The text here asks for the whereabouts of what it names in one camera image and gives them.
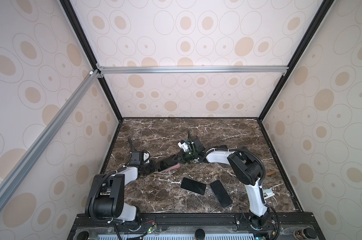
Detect diagonal aluminium rail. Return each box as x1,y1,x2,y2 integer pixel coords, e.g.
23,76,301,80
0,69,100,212

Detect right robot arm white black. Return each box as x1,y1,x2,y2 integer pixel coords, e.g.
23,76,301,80
178,137,271,230

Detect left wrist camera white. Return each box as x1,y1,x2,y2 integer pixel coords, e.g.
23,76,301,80
129,150,150,166

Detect black round knob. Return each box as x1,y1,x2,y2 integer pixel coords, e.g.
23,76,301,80
194,229,206,240

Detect white stapler tool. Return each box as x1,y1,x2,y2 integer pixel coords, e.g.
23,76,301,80
262,189,275,200

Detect middle black phone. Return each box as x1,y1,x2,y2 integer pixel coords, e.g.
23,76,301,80
181,178,206,196

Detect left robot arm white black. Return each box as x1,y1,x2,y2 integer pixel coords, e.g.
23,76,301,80
85,138,156,225

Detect horizontal aluminium rail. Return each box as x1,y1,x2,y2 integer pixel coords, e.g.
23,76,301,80
100,65,289,74

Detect black base frame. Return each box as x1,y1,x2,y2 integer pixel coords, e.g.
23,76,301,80
67,212,325,240

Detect pink phone case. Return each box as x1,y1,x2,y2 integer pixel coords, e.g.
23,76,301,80
158,164,181,173

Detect black button right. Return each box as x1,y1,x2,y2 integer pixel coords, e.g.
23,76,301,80
300,228,317,240

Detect blue phone black screen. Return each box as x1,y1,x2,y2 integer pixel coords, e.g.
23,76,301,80
158,157,179,168

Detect black phone case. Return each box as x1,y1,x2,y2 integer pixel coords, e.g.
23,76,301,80
210,145,228,152

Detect right black phone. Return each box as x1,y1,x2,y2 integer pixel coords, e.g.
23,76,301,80
210,180,233,208

